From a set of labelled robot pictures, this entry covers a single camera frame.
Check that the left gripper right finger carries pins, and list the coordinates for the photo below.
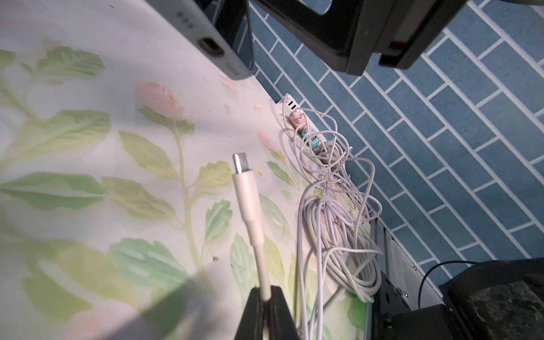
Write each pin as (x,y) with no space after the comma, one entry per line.
(281,323)

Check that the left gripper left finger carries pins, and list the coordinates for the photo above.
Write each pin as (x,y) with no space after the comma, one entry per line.
(252,321)

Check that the green case phone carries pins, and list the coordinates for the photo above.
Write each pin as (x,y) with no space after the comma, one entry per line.
(221,30)

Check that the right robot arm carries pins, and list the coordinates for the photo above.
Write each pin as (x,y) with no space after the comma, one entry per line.
(346,35)

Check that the white power strip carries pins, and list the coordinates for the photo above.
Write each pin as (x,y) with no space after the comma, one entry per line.
(299,122)

